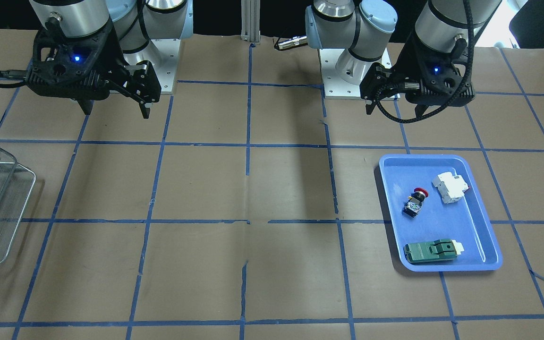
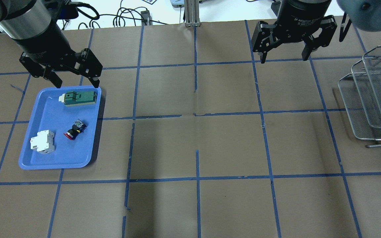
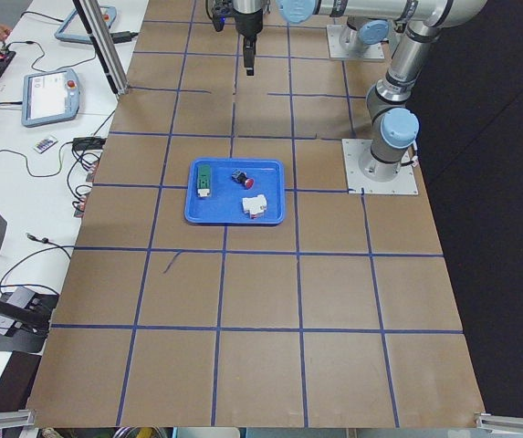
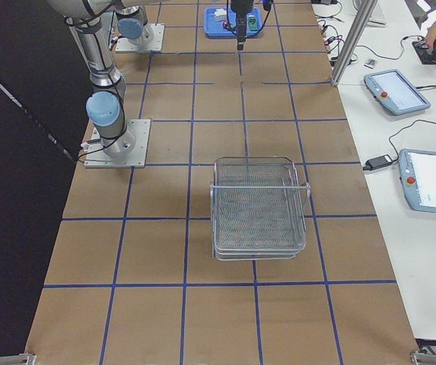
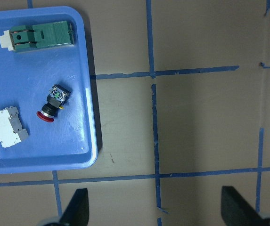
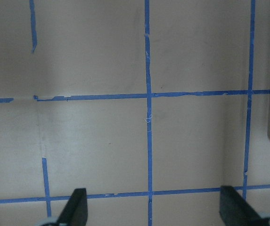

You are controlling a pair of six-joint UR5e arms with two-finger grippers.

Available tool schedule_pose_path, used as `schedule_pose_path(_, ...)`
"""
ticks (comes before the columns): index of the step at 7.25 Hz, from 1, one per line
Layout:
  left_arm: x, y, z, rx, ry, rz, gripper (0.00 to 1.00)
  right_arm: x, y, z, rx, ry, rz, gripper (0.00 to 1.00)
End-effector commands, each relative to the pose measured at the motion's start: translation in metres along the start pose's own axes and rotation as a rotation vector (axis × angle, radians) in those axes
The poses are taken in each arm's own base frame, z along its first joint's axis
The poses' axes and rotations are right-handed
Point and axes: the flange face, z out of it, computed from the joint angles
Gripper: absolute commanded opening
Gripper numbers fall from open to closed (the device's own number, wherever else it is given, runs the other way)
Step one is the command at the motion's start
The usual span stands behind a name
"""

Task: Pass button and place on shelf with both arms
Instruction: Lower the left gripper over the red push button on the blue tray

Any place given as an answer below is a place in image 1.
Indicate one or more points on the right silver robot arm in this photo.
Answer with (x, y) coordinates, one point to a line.
(136, 22)

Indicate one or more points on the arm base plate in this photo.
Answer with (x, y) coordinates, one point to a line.
(164, 55)
(341, 73)

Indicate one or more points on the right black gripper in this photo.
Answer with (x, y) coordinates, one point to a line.
(110, 60)

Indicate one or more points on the white circuit breaker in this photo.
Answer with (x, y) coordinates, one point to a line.
(451, 187)

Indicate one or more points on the blue plastic tray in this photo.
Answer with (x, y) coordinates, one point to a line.
(465, 221)

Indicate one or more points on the green terminal block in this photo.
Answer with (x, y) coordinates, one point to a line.
(432, 251)

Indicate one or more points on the aluminium frame post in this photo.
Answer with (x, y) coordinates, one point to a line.
(250, 11)

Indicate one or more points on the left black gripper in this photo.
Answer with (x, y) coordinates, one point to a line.
(404, 61)

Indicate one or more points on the red emergency stop button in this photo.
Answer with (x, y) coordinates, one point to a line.
(415, 202)

